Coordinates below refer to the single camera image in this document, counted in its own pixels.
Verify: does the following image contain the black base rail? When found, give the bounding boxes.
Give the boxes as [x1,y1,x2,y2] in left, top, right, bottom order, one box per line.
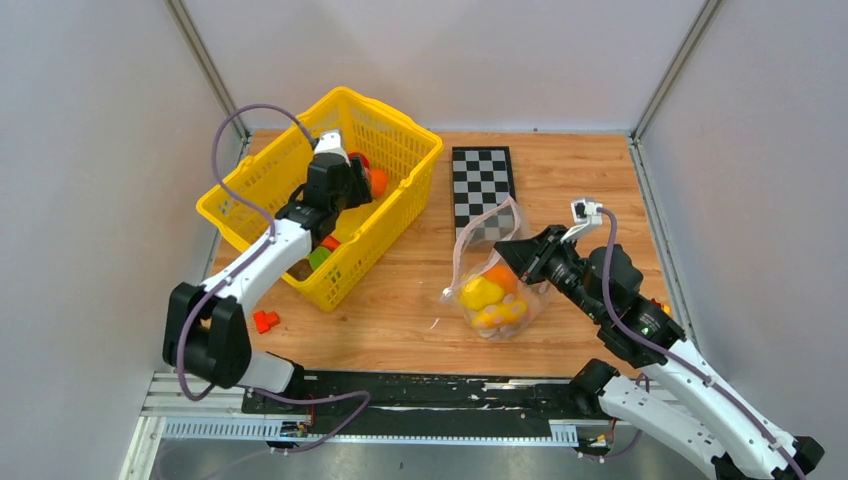
[139,367,657,458]

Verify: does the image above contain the orange carrot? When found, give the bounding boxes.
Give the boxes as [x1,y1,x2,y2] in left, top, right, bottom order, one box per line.
[320,235,341,252]

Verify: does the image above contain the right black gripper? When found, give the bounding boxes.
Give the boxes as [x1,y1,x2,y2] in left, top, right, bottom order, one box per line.
[493,225,603,321]

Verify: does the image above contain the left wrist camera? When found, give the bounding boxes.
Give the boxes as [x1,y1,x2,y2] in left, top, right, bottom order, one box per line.
[313,129,350,164]

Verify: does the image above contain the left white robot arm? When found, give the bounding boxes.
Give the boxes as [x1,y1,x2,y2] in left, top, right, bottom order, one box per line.
[162,153,373,413]

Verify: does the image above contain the green vegetable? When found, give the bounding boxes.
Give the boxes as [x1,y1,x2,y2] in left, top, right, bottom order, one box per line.
[307,246,332,271]

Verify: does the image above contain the yellow lemon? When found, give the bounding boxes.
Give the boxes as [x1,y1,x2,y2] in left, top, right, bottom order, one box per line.
[459,276,506,311]

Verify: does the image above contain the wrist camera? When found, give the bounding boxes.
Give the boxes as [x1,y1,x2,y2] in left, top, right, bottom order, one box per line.
[561,197,603,243]
[313,129,350,164]

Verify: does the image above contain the small orange item on table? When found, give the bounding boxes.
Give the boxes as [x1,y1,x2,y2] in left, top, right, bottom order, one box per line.
[252,310,280,334]

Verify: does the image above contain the clear zip top bag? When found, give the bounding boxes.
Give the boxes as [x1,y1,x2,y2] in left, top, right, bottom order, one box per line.
[441,196,550,341]

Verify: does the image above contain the yellow plastic basket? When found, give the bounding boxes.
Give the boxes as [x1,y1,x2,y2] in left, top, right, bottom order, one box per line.
[195,86,444,314]

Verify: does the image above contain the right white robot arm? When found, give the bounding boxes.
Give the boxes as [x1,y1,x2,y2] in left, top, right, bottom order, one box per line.
[494,225,824,479]

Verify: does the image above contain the yellow orange mango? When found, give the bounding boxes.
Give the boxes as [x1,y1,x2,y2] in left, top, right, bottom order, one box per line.
[471,295,528,330]

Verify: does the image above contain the black white checkerboard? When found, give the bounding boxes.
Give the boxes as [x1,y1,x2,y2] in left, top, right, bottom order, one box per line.
[451,146,517,237]

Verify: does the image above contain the orange tangerine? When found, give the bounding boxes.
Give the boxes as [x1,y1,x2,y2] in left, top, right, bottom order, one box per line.
[368,169,389,200]
[482,263,519,294]

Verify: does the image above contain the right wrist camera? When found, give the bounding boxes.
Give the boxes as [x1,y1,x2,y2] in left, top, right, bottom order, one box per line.
[561,197,603,243]

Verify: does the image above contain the red apple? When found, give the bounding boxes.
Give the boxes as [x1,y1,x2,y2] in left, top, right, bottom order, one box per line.
[348,152,370,170]

